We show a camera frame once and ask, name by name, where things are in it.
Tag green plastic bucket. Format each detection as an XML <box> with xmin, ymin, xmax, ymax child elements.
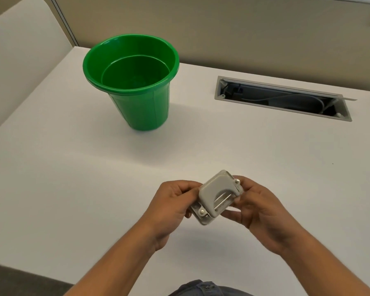
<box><xmin>82</xmin><ymin>34</ymin><xmax>180</xmax><ymax>132</ymax></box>

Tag person's left hand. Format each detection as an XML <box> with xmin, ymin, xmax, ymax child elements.
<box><xmin>141</xmin><ymin>180</ymin><xmax>204</xmax><ymax>252</ymax></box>

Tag grey metal partition post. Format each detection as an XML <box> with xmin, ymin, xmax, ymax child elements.
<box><xmin>49</xmin><ymin>0</ymin><xmax>81</xmax><ymax>48</ymax></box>

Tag person's left forearm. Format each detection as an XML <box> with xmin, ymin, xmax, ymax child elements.
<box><xmin>63</xmin><ymin>219</ymin><xmax>173</xmax><ymax>296</ymax></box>

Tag person's right hand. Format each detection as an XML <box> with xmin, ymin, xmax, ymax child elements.
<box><xmin>221</xmin><ymin>176</ymin><xmax>300</xmax><ymax>256</ymax></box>

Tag beige desk divider panel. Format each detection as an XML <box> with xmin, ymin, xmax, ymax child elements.
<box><xmin>0</xmin><ymin>0</ymin><xmax>79</xmax><ymax>140</ymax></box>

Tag grey desk cable port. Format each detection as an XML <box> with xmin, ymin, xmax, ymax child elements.
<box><xmin>215</xmin><ymin>76</ymin><xmax>357</xmax><ymax>122</ymax></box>

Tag grey hole punch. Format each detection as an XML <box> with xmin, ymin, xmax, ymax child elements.
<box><xmin>190</xmin><ymin>170</ymin><xmax>244</xmax><ymax>226</ymax></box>

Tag blue denim trousers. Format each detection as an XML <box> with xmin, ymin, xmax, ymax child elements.
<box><xmin>166</xmin><ymin>279</ymin><xmax>244</xmax><ymax>296</ymax></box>

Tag person's right forearm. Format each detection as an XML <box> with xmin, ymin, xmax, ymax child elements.
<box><xmin>276</xmin><ymin>229</ymin><xmax>370</xmax><ymax>296</ymax></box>

